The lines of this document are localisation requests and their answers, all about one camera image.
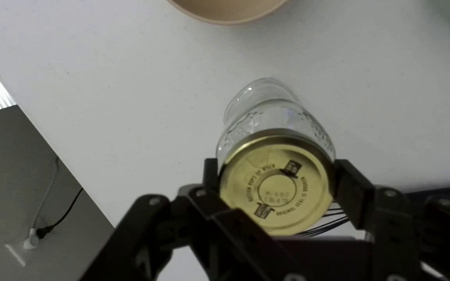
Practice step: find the clear glass jar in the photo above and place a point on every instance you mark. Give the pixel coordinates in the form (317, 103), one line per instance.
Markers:
(265, 111)

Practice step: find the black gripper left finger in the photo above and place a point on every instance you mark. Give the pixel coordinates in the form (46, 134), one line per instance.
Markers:
(211, 173)

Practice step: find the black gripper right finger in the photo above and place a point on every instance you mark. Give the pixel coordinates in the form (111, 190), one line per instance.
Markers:
(354, 195)

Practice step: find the beige bowl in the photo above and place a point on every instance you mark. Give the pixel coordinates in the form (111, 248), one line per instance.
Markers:
(225, 9)

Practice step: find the gold metal jar lid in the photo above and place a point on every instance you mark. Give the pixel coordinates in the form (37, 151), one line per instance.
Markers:
(276, 187)

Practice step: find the white wall outlet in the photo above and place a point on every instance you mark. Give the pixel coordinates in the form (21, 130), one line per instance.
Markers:
(29, 242)

